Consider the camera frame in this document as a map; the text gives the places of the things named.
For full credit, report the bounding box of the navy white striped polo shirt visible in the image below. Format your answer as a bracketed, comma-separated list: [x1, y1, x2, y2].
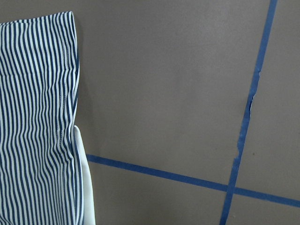
[0, 11, 96, 225]

